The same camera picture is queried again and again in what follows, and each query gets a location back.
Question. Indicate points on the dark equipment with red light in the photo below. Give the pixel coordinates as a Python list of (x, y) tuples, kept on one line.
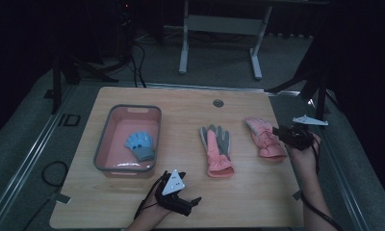
[(126, 22)]

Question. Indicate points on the pink basin with grey rim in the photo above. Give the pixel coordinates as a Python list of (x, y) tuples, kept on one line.
[(129, 144)]

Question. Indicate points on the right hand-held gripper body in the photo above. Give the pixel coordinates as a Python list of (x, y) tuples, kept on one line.
[(298, 136)]

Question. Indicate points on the person's right hand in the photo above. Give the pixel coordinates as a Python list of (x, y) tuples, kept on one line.
[(304, 163)]

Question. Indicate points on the round grey table grommet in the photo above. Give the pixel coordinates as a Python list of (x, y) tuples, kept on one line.
[(218, 103)]

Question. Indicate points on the white desk frame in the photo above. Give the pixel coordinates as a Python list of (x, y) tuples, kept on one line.
[(222, 25)]

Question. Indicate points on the pink padded ski glove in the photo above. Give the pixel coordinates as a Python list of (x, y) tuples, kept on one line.
[(264, 141)]

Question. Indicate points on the person's left hand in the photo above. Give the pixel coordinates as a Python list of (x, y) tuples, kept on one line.
[(153, 208)]

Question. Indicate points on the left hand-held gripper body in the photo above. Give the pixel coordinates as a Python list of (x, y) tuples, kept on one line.
[(173, 192)]

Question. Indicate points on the blue knit glove with dots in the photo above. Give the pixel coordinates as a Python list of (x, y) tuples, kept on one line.
[(139, 147)]

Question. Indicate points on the grey tape piece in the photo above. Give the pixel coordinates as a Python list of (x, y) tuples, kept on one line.
[(63, 198), (297, 194)]

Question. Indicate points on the metal floor rail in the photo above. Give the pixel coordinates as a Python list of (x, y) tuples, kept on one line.
[(344, 183), (197, 86), (27, 163)]

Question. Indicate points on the pink glove with grey palm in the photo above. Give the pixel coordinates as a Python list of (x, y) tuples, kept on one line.
[(218, 154)]

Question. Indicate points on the black metal stand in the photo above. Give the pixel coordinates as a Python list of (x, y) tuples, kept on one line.
[(320, 96), (56, 86)]

